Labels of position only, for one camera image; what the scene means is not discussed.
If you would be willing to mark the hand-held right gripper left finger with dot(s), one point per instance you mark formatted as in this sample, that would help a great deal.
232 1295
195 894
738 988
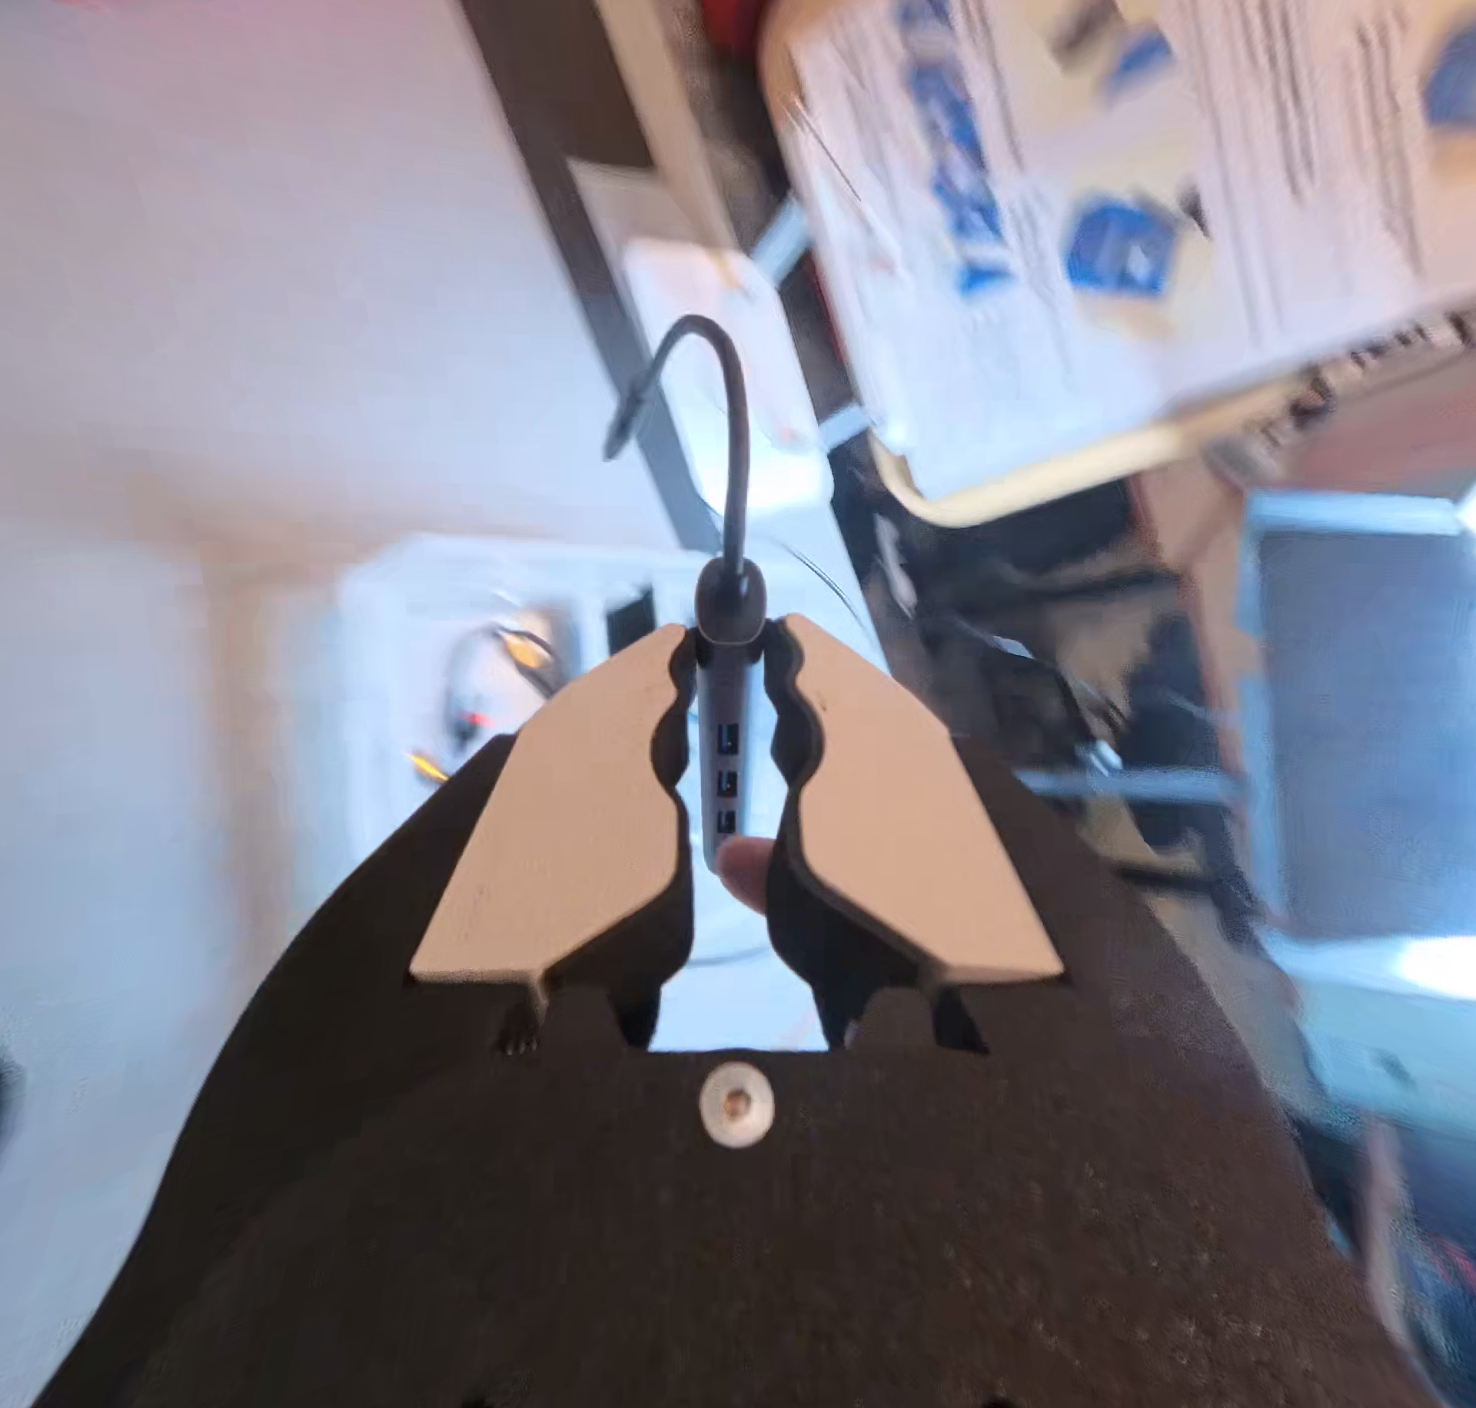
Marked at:
565 820

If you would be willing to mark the clear plastic bin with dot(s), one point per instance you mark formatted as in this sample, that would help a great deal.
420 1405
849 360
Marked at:
404 624

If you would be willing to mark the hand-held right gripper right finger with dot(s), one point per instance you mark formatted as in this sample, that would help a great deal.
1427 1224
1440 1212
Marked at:
911 820

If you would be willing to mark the printed instruction sheet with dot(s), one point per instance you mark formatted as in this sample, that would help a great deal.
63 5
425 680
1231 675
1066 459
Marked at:
980 335

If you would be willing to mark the person's right hand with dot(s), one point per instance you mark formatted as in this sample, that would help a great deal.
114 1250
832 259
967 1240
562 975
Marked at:
746 872

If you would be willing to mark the grey usb hub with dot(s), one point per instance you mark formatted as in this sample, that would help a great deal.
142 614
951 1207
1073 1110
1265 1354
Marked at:
728 607

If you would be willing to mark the instruction sheet on stand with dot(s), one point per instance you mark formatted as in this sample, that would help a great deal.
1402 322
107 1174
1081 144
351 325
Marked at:
692 277

